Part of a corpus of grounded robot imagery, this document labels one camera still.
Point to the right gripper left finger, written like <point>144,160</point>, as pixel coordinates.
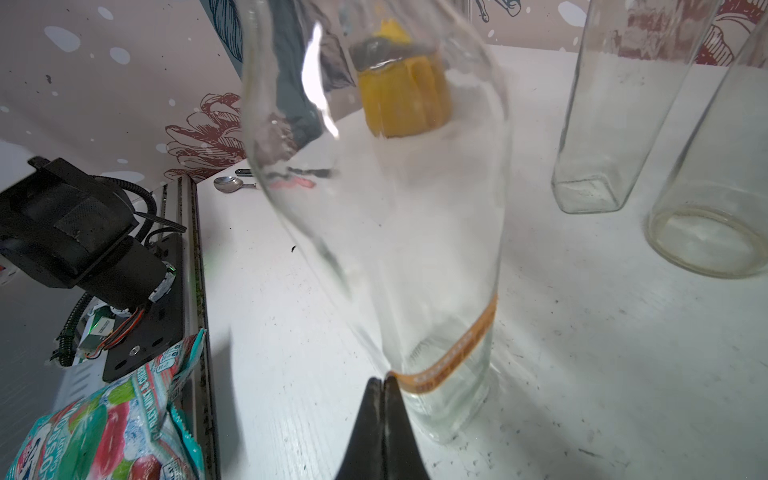
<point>363,459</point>

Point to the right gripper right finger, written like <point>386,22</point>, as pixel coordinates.
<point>401,455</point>

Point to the square glass bottle cork stopper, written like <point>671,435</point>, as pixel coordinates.
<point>404,234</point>

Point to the round glass bottle cork stopper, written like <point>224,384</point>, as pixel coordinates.
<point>711,216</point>

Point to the square glass bottle with cork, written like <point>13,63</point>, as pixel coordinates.
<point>632,63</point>

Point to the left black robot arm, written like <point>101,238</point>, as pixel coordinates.
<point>65,228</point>

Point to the Fox's candy bag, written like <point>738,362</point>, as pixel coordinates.
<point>129,429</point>

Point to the metal spoon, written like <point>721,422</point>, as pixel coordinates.
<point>232,184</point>

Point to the yellow pot with glass lid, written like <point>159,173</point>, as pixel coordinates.
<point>402,83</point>

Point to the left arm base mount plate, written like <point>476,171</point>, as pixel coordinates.
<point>144,324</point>

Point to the aluminium front rail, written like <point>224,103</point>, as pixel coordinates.
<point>196,400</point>

